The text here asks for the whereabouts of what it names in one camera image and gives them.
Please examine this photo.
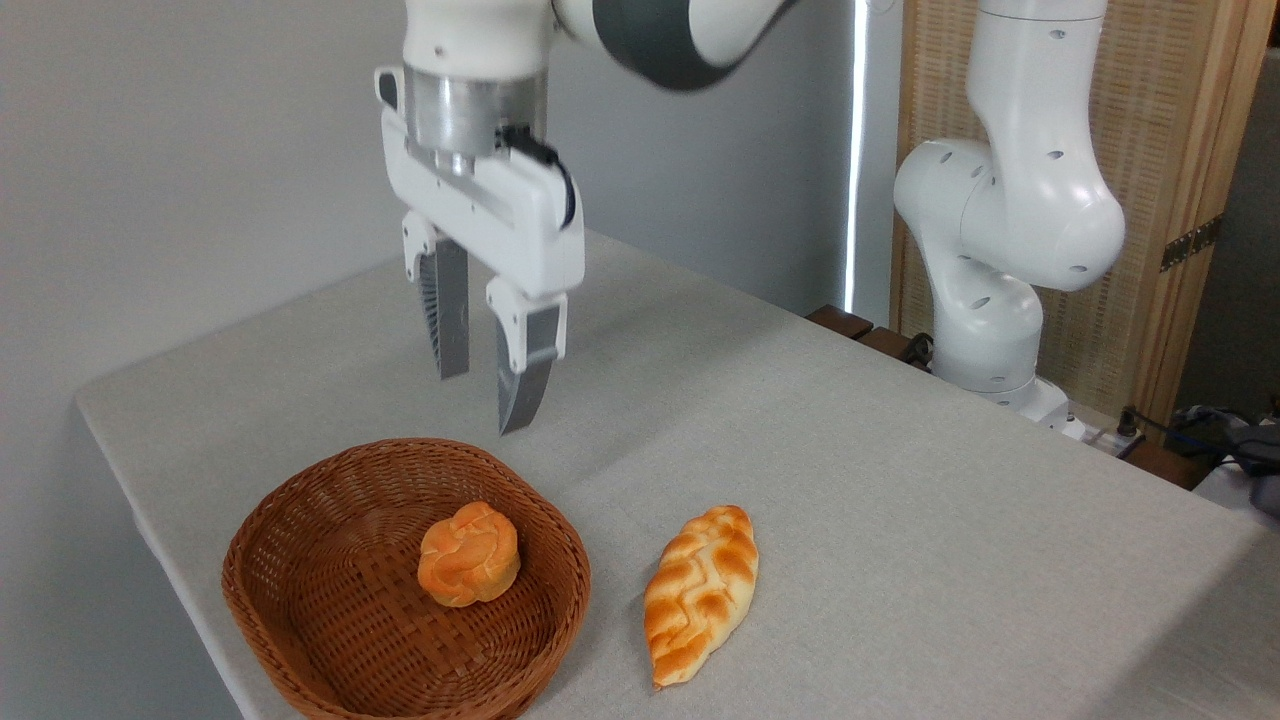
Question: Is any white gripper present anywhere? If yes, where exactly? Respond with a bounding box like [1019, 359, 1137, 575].
[374, 66, 587, 437]

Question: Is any round orange bread roll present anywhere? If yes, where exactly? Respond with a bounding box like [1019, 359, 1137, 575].
[416, 500, 522, 610]

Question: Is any brown woven wicker basket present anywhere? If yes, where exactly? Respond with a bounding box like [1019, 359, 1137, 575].
[222, 437, 592, 720]

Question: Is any long braided bread loaf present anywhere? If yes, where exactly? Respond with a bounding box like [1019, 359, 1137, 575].
[642, 504, 761, 691]

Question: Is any dark brown wooden block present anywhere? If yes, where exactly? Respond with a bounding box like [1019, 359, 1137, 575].
[806, 304, 876, 342]
[1125, 440, 1213, 492]
[858, 326, 933, 373]

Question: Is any grey tablecloth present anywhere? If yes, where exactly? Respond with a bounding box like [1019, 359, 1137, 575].
[75, 228, 1280, 720]

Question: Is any white power strip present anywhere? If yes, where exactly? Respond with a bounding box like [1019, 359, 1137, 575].
[1082, 420, 1147, 461]

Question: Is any dark metal screen hinge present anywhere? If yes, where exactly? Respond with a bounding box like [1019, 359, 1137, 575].
[1159, 214, 1224, 274]

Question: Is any dark grey bag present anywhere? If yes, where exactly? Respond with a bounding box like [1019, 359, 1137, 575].
[1228, 421, 1280, 519]

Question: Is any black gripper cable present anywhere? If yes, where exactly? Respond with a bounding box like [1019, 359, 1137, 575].
[496, 124, 580, 230]

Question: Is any black floor cable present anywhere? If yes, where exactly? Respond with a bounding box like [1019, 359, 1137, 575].
[1118, 404, 1280, 471]

